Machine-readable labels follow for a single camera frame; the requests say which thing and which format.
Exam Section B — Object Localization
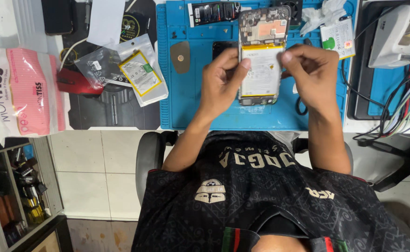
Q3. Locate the black tray with blue mat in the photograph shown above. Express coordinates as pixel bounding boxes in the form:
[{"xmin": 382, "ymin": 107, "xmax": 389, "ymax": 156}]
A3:
[{"xmin": 346, "ymin": 0, "xmax": 410, "ymax": 122}]

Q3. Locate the white bench machine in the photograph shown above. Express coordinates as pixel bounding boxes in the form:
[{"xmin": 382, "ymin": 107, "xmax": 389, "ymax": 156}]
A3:
[{"xmin": 368, "ymin": 4, "xmax": 410, "ymax": 69}]

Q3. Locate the red flat object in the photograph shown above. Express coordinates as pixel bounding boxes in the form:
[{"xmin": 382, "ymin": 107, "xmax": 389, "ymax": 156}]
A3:
[{"xmin": 57, "ymin": 67, "xmax": 105, "ymax": 96}]

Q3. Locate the bundle of cables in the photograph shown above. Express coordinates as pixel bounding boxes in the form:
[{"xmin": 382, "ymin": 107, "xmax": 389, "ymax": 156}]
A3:
[{"xmin": 341, "ymin": 52, "xmax": 410, "ymax": 141}]

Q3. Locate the black patterned shirt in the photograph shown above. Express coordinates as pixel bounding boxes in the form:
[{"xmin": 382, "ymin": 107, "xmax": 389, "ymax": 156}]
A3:
[{"xmin": 131, "ymin": 130, "xmax": 410, "ymax": 252}]

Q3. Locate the white box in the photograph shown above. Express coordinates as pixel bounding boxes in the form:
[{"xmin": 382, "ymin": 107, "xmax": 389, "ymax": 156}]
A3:
[{"xmin": 0, "ymin": 0, "xmax": 49, "ymax": 54}]

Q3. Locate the person's left hand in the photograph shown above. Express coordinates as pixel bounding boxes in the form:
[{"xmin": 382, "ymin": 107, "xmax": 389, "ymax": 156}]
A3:
[{"xmin": 198, "ymin": 48, "xmax": 252, "ymax": 122}]

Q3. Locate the black flat device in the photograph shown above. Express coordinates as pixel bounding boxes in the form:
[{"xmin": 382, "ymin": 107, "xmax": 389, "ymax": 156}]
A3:
[{"xmin": 41, "ymin": 0, "xmax": 75, "ymax": 36}]

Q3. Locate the crumpled white tissue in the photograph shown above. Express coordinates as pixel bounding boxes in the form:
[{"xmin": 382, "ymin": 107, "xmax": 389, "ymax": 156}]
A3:
[{"xmin": 300, "ymin": 0, "xmax": 348, "ymax": 36}]

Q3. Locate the white paper sheet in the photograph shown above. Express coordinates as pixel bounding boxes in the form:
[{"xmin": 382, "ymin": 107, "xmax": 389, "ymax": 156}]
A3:
[{"xmin": 86, "ymin": 0, "xmax": 126, "ymax": 48}]

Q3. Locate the black cable loop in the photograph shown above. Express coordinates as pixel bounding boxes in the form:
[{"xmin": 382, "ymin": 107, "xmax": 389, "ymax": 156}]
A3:
[{"xmin": 295, "ymin": 95, "xmax": 309, "ymax": 116}]

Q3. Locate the brown opening pick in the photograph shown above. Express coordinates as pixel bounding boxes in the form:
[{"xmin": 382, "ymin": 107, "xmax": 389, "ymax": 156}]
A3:
[{"xmin": 170, "ymin": 41, "xmax": 191, "ymax": 75}]

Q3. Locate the phone with battery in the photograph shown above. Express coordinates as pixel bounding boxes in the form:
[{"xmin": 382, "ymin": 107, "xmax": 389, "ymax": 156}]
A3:
[{"xmin": 238, "ymin": 6, "xmax": 292, "ymax": 106}]

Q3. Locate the black glue tube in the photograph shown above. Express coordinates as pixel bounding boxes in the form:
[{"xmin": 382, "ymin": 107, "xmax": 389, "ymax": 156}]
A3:
[{"xmin": 188, "ymin": 1, "xmax": 243, "ymax": 28}]

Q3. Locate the black printed desk mat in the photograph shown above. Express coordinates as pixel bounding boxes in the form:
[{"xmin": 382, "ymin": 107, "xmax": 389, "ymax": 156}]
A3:
[{"xmin": 61, "ymin": 0, "xmax": 161, "ymax": 131}]

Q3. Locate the white cable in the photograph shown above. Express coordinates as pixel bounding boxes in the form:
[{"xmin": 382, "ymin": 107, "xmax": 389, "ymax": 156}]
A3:
[{"xmin": 59, "ymin": 36, "xmax": 88, "ymax": 71}]

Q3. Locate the glass shelf cabinet with parts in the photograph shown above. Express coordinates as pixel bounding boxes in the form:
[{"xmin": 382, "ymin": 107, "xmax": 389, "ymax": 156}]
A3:
[{"xmin": 0, "ymin": 136, "xmax": 74, "ymax": 252}]

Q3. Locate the black phone cover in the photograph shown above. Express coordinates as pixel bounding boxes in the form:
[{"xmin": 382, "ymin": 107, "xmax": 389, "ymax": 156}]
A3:
[{"xmin": 212, "ymin": 41, "xmax": 239, "ymax": 62}]

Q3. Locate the pink tissue pack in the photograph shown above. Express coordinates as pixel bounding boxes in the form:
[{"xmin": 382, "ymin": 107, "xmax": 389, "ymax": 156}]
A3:
[{"xmin": 0, "ymin": 47, "xmax": 67, "ymax": 147}]

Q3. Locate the person's right hand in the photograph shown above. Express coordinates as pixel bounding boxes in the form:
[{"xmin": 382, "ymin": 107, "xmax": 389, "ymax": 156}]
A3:
[{"xmin": 280, "ymin": 43, "xmax": 341, "ymax": 113}]

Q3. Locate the small black fan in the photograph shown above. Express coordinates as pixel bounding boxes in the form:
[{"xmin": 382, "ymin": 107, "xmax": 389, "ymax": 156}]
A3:
[{"xmin": 273, "ymin": 0, "xmax": 304, "ymax": 27}]

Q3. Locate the black chair base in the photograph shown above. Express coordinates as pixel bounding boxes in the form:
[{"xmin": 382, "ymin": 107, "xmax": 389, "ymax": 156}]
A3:
[{"xmin": 357, "ymin": 136, "xmax": 410, "ymax": 208}]

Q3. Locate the clear bag with battery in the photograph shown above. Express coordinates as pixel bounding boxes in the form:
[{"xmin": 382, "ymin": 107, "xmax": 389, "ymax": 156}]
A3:
[{"xmin": 116, "ymin": 34, "xmax": 169, "ymax": 108}]

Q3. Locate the blue silicone repair mat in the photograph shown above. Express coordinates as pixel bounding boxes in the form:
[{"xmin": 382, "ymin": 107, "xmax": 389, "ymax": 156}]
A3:
[{"xmin": 156, "ymin": 0, "xmax": 358, "ymax": 131}]

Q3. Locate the empty clear plastic bag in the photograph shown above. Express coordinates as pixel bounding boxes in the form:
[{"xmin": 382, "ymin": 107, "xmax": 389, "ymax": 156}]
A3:
[{"xmin": 74, "ymin": 47, "xmax": 122, "ymax": 89}]

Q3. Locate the white battery with green label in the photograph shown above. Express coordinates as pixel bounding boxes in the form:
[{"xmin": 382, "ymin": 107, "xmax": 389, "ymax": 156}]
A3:
[{"xmin": 319, "ymin": 17, "xmax": 356, "ymax": 60}]

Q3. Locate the grey office chair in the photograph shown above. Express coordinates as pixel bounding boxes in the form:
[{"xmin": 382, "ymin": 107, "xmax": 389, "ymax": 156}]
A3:
[{"xmin": 135, "ymin": 131, "xmax": 355, "ymax": 208}]

